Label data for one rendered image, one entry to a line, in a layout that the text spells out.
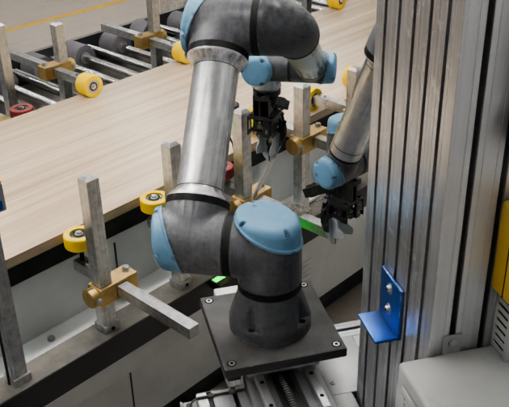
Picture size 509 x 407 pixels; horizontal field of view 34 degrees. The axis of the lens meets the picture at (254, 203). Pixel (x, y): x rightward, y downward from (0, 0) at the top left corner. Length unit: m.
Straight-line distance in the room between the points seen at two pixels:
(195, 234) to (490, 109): 0.60
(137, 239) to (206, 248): 0.96
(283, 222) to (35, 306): 0.99
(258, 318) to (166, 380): 1.28
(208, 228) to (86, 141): 1.26
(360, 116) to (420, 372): 0.75
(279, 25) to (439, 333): 0.66
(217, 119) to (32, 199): 0.94
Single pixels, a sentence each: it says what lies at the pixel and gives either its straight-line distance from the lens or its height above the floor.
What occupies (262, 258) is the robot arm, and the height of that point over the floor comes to 1.22.
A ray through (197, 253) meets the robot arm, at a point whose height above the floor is 1.21.
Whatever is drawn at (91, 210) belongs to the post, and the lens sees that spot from 1.92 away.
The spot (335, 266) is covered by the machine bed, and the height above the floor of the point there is 0.20.
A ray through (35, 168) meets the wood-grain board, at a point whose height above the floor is 0.90.
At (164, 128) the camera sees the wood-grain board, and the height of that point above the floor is 0.90.
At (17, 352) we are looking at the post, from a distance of 1.96.
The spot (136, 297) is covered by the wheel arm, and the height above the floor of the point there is 0.83.
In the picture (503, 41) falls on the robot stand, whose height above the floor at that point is 1.67.
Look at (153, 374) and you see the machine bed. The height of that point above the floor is 0.26.
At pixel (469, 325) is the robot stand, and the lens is 1.19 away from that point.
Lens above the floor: 1.98
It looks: 29 degrees down
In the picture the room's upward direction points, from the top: 1 degrees counter-clockwise
